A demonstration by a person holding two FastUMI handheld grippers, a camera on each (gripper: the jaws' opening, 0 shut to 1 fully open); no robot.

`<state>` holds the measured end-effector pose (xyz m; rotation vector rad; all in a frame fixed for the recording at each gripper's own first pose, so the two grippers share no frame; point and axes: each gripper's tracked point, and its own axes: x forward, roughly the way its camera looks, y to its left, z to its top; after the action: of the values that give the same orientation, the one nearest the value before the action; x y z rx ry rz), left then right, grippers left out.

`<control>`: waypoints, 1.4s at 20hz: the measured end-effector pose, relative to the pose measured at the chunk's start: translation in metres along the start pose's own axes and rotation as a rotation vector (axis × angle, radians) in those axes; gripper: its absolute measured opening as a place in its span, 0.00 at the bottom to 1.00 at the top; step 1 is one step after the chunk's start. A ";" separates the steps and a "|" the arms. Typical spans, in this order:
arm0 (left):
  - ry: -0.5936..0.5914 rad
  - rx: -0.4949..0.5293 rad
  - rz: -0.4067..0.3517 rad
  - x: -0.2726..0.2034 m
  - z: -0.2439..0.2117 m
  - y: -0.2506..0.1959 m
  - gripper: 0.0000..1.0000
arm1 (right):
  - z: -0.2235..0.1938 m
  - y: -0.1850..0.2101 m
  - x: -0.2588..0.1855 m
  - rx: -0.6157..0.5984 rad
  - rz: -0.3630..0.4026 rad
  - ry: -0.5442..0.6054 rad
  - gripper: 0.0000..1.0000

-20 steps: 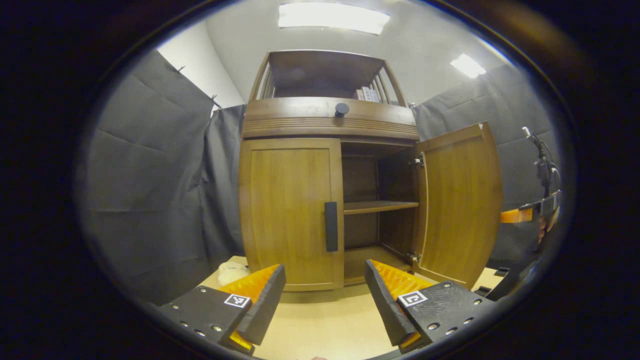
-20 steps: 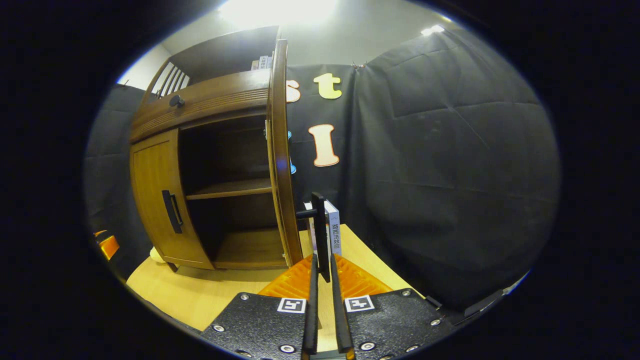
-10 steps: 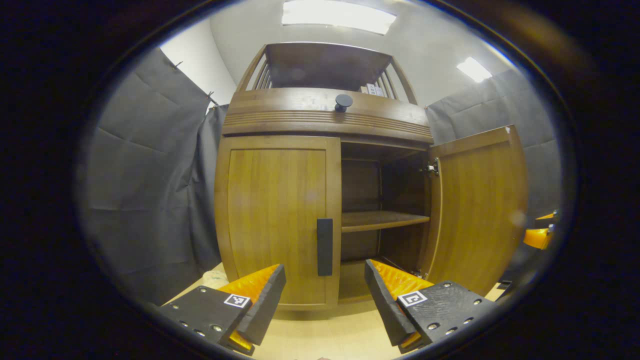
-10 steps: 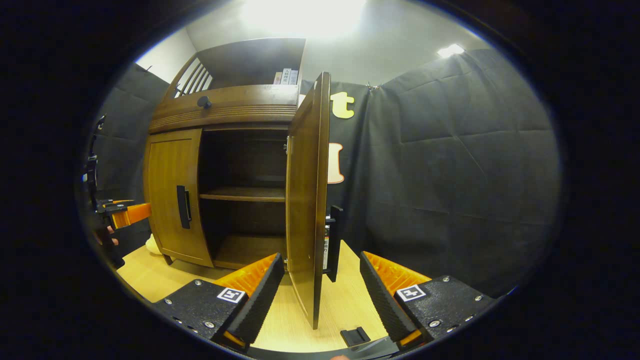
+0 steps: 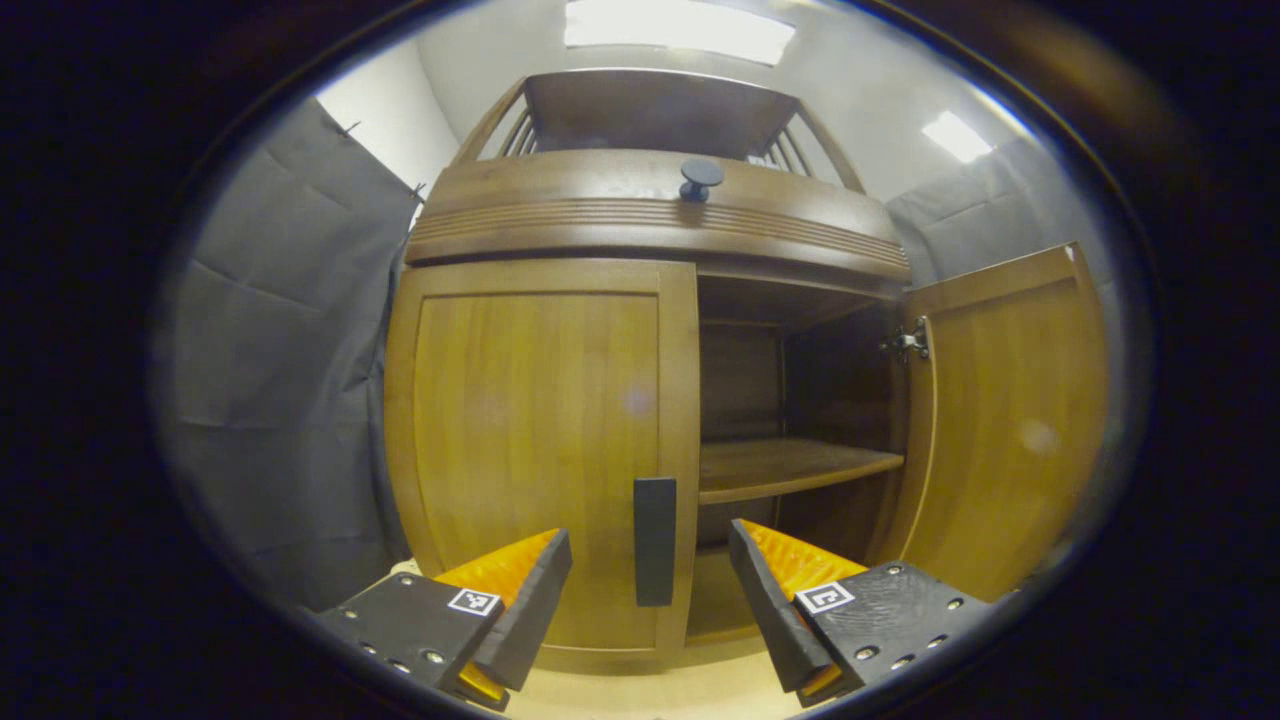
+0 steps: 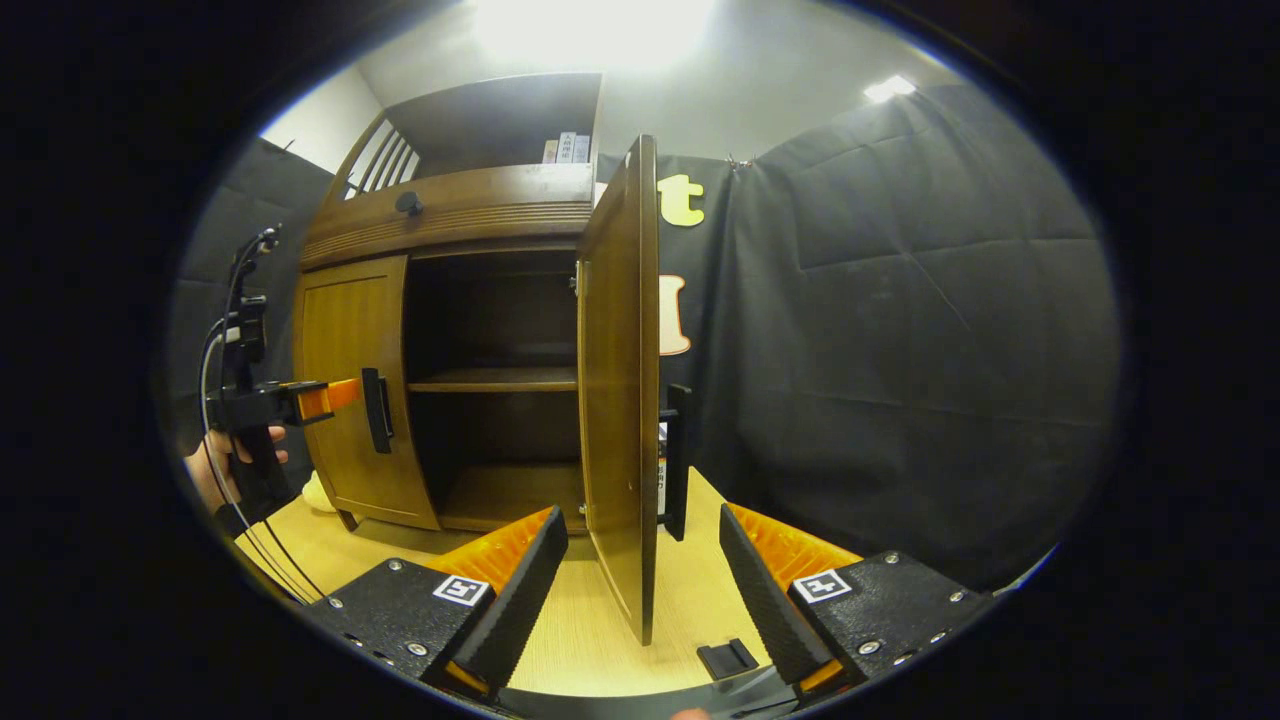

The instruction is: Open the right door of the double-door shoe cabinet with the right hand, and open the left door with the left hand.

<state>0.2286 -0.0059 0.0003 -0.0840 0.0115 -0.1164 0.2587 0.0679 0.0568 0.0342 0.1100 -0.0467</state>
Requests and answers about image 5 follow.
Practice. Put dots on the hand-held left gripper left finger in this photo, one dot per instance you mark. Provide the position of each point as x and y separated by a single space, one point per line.
535 605

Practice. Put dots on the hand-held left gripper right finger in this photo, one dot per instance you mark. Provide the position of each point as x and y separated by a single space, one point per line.
768 605

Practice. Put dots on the wooden cabinet door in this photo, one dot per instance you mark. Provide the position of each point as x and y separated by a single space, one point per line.
1010 420
530 420

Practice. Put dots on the wooden double-door shoe cabinet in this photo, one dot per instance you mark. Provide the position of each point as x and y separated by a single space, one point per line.
650 110

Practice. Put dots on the wooden inner cabinet shelf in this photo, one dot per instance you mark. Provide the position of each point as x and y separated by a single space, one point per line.
780 465

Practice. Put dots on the metal door hinge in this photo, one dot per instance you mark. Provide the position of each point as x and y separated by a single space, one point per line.
908 342

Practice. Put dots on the wooden cabinet drawer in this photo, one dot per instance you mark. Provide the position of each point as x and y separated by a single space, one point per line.
560 210

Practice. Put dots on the black backdrop cloth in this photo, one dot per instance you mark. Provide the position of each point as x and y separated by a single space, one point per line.
280 350

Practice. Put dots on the black round drawer knob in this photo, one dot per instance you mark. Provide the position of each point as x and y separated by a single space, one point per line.
701 175

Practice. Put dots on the large ceiling light panel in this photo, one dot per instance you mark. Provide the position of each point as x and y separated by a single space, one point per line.
680 30

